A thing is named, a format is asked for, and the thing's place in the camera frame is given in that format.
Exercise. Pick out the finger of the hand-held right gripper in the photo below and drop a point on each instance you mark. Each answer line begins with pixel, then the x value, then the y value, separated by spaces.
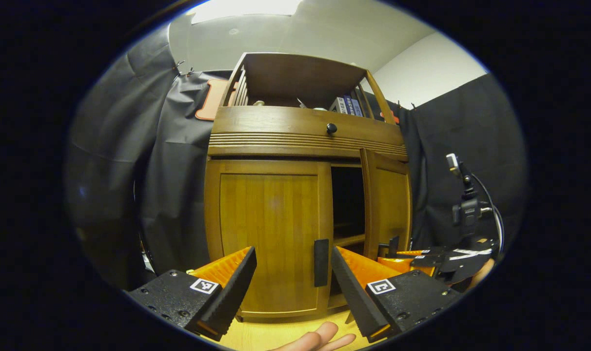
pixel 422 262
pixel 437 251

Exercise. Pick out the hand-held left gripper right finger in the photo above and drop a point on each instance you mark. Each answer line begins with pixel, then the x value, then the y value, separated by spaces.
pixel 356 297

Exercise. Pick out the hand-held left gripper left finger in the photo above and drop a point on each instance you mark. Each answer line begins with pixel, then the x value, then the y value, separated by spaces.
pixel 232 292

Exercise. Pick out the wooden shoe cabinet door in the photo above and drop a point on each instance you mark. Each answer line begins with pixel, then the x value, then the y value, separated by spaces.
pixel 390 204
pixel 271 234

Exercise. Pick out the wooden double-door shoe cabinet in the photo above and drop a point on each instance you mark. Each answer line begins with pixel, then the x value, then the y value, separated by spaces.
pixel 300 144

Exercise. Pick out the wooden inner shelf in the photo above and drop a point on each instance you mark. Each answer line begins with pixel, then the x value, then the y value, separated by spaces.
pixel 349 240

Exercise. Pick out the black backdrop cloth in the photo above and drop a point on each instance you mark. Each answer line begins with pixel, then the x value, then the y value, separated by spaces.
pixel 168 195

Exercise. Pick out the dark blue upright book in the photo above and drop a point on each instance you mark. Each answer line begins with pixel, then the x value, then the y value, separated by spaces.
pixel 353 106

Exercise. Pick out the black round drawer knob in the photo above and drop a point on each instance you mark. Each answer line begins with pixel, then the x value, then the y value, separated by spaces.
pixel 331 128

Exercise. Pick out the white upright book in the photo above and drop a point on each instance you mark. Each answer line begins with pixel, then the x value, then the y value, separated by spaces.
pixel 338 105

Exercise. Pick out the stack of tan leaning books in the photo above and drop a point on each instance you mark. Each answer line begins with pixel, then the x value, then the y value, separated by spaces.
pixel 242 87

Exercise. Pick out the ceiling light panel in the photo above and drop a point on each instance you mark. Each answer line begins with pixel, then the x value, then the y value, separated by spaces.
pixel 244 9

